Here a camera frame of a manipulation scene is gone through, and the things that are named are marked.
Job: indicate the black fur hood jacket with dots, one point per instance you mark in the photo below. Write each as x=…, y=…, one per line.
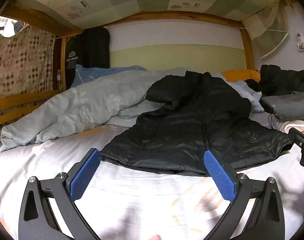
x=279, y=80

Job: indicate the white wall hook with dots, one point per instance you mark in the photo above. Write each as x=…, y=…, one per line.
x=302, y=45

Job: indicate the black printed bag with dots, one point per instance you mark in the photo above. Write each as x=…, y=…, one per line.
x=73, y=62

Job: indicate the light blue duvet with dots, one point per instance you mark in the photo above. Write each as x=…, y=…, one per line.
x=79, y=105

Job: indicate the black puffer jacket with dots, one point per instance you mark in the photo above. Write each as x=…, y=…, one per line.
x=192, y=125

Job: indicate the cream cloth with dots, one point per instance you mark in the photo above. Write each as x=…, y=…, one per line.
x=295, y=125

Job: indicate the grey folded clothing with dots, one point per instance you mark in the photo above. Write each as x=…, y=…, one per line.
x=289, y=105

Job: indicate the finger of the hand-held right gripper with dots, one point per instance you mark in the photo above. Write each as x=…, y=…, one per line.
x=302, y=140

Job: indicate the plaid curtain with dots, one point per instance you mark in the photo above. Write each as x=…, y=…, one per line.
x=22, y=60

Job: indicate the white bed sheet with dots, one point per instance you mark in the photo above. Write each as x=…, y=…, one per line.
x=142, y=197

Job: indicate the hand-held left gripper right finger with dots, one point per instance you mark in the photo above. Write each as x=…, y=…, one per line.
x=219, y=177

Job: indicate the white net curtain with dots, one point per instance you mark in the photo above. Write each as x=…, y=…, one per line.
x=264, y=22

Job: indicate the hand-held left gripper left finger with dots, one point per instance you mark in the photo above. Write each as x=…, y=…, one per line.
x=84, y=172

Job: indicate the blue pillow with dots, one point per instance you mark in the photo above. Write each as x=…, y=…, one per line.
x=92, y=73

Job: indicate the orange pillow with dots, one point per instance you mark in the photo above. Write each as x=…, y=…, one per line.
x=239, y=75

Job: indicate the wooden bed frame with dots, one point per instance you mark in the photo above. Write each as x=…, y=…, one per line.
x=22, y=101

